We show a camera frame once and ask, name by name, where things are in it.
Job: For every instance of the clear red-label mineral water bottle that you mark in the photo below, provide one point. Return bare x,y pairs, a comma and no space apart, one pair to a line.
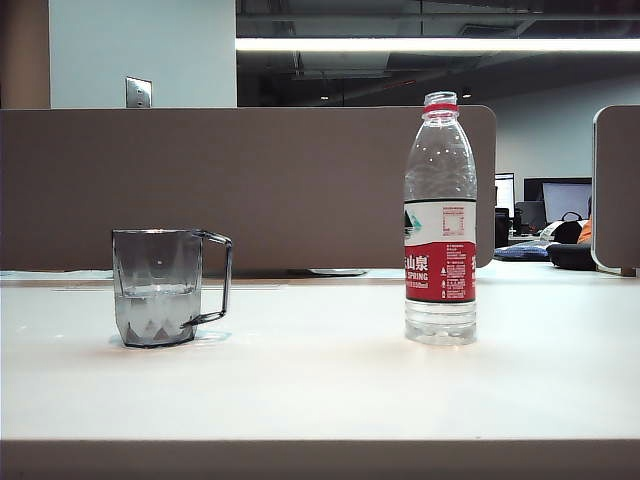
440,270

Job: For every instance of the grey transparent plastic mug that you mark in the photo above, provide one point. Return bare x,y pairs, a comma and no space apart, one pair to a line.
155,300

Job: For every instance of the grey monitor stand base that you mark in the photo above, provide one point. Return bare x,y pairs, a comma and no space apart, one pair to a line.
337,272

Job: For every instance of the wide brown desk partition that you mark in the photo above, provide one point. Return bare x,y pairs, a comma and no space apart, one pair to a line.
200,190

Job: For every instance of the small white-screen computer monitor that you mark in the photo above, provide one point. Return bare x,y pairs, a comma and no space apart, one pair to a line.
506,192

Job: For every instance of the blue cushion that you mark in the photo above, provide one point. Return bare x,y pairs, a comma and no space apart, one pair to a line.
522,251

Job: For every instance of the long white ceiling light strip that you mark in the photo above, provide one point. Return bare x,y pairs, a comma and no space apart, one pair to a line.
400,44

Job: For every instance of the black backpack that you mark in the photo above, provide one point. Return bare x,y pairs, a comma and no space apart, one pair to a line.
567,232

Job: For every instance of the black padded seat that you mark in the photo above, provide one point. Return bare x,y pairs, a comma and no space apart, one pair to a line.
570,256

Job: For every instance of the large lit computer monitor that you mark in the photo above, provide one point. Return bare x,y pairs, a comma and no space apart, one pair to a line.
567,197

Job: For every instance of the orange fabric item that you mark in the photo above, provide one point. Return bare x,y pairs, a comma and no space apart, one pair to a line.
586,233

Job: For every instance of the white-edged brown desk partition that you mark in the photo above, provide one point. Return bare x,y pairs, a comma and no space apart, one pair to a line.
617,190

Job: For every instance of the metal wall switch plate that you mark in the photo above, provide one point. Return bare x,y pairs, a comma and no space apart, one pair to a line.
139,93

